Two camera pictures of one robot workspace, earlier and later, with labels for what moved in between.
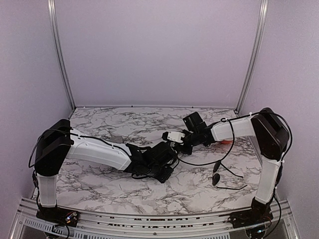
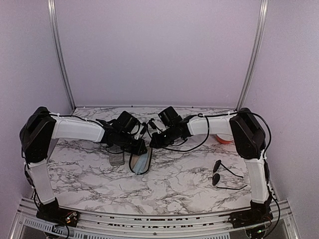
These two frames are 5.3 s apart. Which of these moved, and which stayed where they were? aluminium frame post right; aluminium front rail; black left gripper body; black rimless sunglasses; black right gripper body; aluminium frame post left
Moved: black right gripper body; black left gripper body
Stayed: aluminium frame post left; black rimless sunglasses; aluminium front rail; aluminium frame post right
